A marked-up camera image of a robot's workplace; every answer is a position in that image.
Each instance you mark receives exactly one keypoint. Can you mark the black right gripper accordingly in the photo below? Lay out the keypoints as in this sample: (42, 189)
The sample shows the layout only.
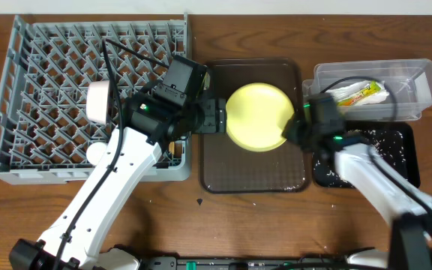
(295, 121)

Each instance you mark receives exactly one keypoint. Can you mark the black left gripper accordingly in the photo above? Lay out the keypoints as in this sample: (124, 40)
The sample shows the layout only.
(208, 115)

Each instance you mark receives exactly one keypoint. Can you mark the white napkin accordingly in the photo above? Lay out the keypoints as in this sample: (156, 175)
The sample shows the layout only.
(344, 92)

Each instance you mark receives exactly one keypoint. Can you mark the yellow round plate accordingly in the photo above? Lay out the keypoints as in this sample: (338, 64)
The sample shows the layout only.
(256, 115)

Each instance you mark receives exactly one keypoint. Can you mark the white pink bowl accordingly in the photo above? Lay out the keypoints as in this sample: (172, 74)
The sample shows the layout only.
(97, 101)

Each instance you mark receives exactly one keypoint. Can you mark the white cup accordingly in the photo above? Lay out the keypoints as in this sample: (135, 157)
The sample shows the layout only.
(95, 152)

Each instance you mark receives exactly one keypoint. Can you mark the green snack wrapper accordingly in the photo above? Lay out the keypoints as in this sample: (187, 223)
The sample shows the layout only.
(370, 88)

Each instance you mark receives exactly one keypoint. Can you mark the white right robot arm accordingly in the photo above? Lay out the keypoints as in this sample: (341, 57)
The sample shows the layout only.
(406, 209)

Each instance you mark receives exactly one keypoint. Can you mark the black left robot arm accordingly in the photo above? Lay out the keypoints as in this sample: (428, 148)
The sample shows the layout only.
(152, 121)

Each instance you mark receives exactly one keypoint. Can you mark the black waste tray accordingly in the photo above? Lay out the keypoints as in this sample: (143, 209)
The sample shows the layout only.
(392, 150)

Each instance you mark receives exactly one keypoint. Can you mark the clear plastic waste bin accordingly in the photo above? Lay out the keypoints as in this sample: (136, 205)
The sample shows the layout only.
(410, 80)

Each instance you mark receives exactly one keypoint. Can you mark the dark brown serving tray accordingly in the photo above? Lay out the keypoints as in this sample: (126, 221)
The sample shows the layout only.
(226, 168)

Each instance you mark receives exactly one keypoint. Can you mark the grey plastic dish rack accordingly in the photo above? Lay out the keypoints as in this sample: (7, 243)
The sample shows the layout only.
(44, 129)

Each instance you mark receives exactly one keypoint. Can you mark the black rail at table edge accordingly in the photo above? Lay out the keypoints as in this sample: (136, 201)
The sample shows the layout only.
(238, 262)

